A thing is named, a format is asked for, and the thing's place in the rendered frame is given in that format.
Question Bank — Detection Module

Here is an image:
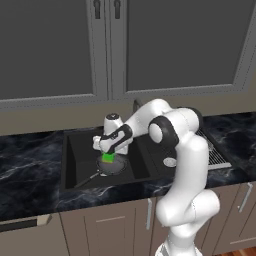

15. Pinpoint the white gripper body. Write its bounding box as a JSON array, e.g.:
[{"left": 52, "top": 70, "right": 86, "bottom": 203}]
[{"left": 92, "top": 134, "right": 117, "bottom": 155}]

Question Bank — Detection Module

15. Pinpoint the green sponge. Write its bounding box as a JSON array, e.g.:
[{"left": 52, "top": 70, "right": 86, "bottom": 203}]
[{"left": 101, "top": 151, "right": 115, "bottom": 165}]

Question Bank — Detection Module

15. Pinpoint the dark grey frying pan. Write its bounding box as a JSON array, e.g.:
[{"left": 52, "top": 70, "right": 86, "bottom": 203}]
[{"left": 74, "top": 154, "right": 130, "bottom": 188}]

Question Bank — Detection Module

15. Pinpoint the black double sink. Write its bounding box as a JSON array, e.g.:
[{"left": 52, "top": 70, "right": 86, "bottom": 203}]
[{"left": 59, "top": 127, "right": 178, "bottom": 193}]

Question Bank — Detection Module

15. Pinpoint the round white sink drain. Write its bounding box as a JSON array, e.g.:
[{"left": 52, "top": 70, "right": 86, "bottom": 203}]
[{"left": 162, "top": 157, "right": 178, "bottom": 168}]

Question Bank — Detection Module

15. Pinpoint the dark tap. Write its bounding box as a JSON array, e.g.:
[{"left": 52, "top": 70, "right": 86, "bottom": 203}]
[{"left": 132, "top": 98, "right": 144, "bottom": 114}]

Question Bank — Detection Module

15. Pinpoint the metal draining rack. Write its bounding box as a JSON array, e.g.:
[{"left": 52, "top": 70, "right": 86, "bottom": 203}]
[{"left": 195, "top": 129, "right": 233, "bottom": 170}]

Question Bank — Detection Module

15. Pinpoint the beige dishwasher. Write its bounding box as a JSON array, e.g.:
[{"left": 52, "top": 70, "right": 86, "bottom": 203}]
[{"left": 0, "top": 213, "right": 70, "bottom": 256}]

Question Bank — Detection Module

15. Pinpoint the silver cupboard door handle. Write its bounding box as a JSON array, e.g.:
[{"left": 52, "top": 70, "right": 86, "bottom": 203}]
[
  {"left": 145, "top": 198, "right": 154, "bottom": 231},
  {"left": 237, "top": 182, "right": 255, "bottom": 214}
]

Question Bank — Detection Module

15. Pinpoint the wide grey wall cupboard door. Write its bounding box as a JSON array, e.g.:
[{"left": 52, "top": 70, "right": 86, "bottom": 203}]
[{"left": 109, "top": 0, "right": 256, "bottom": 101}]

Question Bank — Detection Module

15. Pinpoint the dark cupboard door handle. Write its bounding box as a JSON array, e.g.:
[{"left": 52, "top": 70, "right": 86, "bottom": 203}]
[
  {"left": 92, "top": 0, "right": 102, "bottom": 20},
  {"left": 113, "top": 0, "right": 122, "bottom": 20}
]

